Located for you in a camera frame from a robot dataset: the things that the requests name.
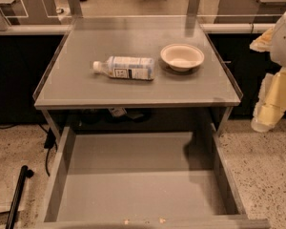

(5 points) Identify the white paper bowl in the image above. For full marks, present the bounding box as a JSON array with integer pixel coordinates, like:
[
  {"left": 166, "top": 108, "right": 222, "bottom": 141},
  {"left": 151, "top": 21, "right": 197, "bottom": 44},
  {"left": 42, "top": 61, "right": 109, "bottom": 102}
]
[{"left": 160, "top": 44, "right": 205, "bottom": 72}]

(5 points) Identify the grey cabinet table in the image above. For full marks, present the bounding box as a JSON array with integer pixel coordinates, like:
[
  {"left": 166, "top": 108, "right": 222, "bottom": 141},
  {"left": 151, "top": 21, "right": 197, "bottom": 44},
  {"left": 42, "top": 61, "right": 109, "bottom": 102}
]
[{"left": 34, "top": 15, "right": 241, "bottom": 135}]

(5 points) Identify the black power cable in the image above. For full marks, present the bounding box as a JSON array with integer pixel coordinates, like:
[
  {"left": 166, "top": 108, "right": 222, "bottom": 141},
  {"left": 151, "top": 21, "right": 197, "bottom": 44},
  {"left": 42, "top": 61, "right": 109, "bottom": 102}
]
[{"left": 37, "top": 123, "right": 59, "bottom": 177}]

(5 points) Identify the clear acrylic barrier panel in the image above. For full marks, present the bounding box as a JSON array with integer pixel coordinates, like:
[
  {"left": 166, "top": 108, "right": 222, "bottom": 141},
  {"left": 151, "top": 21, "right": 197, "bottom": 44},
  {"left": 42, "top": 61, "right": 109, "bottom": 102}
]
[{"left": 0, "top": 0, "right": 286, "bottom": 32}]

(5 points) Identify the grey background desk right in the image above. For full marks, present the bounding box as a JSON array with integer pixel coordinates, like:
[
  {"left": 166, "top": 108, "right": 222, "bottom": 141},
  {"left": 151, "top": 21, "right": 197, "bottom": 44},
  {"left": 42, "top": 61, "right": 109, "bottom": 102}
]
[{"left": 215, "top": 0, "right": 286, "bottom": 24}]

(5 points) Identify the grey background desk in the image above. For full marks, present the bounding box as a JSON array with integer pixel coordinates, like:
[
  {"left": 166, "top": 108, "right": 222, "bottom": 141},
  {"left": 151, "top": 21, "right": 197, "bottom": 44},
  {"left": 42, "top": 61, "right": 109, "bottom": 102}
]
[
  {"left": 215, "top": 0, "right": 286, "bottom": 24},
  {"left": 0, "top": 0, "right": 60, "bottom": 25}
]

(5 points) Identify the grey background desk left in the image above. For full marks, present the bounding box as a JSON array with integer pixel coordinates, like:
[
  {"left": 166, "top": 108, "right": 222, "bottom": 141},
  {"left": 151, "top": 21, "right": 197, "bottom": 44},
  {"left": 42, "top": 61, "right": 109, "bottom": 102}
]
[{"left": 0, "top": 0, "right": 60, "bottom": 25}]

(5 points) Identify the grey open top drawer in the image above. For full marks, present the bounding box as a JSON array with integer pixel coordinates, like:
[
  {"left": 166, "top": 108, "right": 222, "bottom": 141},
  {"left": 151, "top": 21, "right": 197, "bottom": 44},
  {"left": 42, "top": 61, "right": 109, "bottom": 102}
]
[{"left": 35, "top": 126, "right": 270, "bottom": 229}]

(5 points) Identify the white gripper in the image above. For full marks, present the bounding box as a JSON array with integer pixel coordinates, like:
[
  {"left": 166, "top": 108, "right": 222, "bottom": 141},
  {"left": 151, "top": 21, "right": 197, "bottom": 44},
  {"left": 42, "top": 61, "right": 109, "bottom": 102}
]
[{"left": 250, "top": 11, "right": 286, "bottom": 133}]

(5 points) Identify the black pole on floor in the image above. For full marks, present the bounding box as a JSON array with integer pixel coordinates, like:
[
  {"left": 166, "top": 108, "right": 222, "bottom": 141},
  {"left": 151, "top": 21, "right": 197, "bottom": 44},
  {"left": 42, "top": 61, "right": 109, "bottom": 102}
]
[{"left": 5, "top": 165, "right": 34, "bottom": 229}]

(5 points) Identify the blue plastic bottle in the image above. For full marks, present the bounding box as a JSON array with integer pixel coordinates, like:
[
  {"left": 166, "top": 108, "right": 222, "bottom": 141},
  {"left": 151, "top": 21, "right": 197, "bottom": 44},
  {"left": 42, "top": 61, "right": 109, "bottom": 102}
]
[{"left": 91, "top": 56, "right": 155, "bottom": 81}]

